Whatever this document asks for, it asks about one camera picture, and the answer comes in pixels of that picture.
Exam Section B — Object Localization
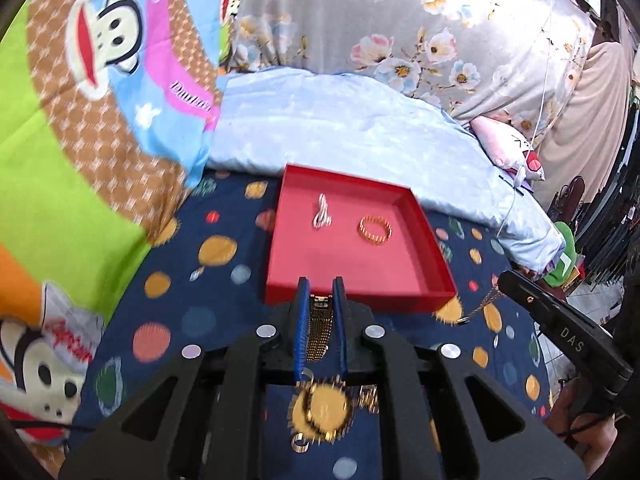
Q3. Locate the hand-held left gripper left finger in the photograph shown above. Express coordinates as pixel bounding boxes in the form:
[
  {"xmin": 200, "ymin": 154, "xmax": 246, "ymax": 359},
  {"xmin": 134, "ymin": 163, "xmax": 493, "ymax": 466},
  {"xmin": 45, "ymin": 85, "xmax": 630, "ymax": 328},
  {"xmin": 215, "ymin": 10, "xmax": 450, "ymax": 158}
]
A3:
[{"xmin": 60, "ymin": 277, "xmax": 311, "ymax": 480}]

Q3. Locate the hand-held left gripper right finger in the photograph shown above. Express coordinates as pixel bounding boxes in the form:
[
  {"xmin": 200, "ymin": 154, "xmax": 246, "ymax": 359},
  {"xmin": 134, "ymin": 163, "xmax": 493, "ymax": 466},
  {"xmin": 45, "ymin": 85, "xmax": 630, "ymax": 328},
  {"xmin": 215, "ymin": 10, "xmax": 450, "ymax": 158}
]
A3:
[{"xmin": 333, "ymin": 276, "xmax": 587, "ymax": 480}]

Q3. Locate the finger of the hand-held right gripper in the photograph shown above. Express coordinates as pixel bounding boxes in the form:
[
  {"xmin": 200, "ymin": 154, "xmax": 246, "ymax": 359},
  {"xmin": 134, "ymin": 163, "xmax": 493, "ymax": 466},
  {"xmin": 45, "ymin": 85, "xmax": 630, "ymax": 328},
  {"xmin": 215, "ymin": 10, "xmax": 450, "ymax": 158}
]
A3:
[{"xmin": 498, "ymin": 270, "xmax": 548, "ymax": 323}]

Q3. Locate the gold mesh watch band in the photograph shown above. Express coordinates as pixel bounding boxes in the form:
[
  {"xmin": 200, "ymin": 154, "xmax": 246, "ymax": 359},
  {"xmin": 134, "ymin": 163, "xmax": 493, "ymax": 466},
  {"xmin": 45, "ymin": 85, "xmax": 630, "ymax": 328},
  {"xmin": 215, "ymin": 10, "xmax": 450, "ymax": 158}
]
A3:
[{"xmin": 306, "ymin": 294, "xmax": 333, "ymax": 362}]

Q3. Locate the gold necklace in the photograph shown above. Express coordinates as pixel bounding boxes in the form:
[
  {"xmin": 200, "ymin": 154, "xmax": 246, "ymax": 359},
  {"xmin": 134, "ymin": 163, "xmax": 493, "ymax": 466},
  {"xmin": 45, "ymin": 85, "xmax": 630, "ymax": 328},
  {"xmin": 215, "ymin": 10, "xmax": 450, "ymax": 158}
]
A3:
[{"xmin": 457, "ymin": 284, "xmax": 505, "ymax": 327}]

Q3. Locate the red tray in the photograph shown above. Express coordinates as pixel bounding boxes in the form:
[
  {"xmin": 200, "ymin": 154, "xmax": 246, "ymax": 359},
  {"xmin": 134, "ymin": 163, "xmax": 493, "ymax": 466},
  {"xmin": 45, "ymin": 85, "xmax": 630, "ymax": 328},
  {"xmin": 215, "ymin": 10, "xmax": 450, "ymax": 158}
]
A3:
[{"xmin": 264, "ymin": 162, "xmax": 459, "ymax": 314}]

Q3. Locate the gold bangle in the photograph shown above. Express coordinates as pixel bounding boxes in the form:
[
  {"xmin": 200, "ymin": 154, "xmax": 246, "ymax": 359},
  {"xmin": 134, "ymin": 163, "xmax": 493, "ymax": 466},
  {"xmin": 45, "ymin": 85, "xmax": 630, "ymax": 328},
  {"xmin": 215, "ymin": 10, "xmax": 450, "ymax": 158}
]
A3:
[{"xmin": 357, "ymin": 215, "xmax": 393, "ymax": 245}]

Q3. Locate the silver chain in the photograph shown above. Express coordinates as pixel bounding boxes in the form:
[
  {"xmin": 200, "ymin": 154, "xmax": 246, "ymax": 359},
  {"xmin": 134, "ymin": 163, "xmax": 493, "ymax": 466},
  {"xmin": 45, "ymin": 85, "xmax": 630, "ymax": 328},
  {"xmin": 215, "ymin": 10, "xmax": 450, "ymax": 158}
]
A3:
[{"xmin": 312, "ymin": 193, "xmax": 333, "ymax": 230}]

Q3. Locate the person's right hand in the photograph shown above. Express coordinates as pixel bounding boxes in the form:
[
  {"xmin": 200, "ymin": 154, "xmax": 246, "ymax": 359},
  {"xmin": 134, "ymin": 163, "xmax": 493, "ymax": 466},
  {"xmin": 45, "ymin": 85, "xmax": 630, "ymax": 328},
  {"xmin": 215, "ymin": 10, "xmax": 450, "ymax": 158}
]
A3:
[{"xmin": 549, "ymin": 385, "xmax": 623, "ymax": 467}]

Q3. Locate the green cloth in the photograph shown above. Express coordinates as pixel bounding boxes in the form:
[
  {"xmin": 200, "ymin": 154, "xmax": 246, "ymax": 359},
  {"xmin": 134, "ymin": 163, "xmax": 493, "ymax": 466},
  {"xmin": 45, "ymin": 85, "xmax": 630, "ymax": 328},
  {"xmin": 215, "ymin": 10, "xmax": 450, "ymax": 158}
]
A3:
[{"xmin": 542, "ymin": 220, "xmax": 581, "ymax": 289}]

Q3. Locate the navy planet-print bed sheet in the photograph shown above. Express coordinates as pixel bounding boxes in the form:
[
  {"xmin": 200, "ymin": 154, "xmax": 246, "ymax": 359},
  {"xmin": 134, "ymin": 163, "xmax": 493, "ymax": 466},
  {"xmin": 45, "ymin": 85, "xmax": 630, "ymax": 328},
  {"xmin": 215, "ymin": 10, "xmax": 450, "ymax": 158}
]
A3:
[{"xmin": 65, "ymin": 167, "xmax": 557, "ymax": 480}]

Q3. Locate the pink plush pillow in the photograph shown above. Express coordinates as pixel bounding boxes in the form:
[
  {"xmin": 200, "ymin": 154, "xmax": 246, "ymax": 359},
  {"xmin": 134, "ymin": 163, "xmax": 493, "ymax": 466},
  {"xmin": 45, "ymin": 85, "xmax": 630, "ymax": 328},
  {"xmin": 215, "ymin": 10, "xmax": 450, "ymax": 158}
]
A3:
[{"xmin": 470, "ymin": 115, "xmax": 547, "ymax": 182}]

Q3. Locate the beige cloth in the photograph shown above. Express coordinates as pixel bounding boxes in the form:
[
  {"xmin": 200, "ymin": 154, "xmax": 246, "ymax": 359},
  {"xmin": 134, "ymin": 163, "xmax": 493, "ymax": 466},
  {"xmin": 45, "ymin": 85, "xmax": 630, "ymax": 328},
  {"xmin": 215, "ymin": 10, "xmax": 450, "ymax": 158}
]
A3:
[{"xmin": 534, "ymin": 40, "xmax": 640, "ymax": 211}]

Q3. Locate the light blue blanket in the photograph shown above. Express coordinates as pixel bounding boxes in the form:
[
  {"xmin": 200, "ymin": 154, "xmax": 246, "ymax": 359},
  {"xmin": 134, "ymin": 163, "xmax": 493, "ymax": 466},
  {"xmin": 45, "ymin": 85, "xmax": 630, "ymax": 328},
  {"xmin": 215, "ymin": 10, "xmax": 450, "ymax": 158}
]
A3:
[{"xmin": 206, "ymin": 66, "xmax": 568, "ymax": 273}]

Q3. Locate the grey floral quilt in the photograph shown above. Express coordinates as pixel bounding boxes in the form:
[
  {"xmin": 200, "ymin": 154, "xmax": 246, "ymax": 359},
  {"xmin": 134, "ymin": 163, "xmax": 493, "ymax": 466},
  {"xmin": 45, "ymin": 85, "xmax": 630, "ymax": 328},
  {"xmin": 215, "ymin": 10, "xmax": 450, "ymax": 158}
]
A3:
[{"xmin": 220, "ymin": 0, "xmax": 598, "ymax": 136}]

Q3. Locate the cartoon monkey printed blanket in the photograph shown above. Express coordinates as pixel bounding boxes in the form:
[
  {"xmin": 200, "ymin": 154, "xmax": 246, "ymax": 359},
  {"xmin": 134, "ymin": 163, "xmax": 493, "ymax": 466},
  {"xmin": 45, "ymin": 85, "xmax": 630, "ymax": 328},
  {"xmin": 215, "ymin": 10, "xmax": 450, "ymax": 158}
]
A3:
[{"xmin": 0, "ymin": 0, "xmax": 246, "ymax": 471}]

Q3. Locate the gold chain bracelet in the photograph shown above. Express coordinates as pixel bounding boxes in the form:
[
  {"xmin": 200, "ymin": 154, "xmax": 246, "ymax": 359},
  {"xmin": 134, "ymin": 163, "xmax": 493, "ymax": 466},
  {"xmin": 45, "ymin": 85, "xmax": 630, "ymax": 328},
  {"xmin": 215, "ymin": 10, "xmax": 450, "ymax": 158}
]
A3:
[{"xmin": 352, "ymin": 386, "xmax": 382, "ymax": 413}]

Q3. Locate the white cable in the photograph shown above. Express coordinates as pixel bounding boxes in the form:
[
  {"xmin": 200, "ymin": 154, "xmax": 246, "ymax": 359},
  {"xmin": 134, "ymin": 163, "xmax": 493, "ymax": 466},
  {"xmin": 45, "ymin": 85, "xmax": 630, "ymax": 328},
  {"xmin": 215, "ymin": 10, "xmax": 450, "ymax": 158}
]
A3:
[{"xmin": 497, "ymin": 0, "xmax": 557, "ymax": 239}]

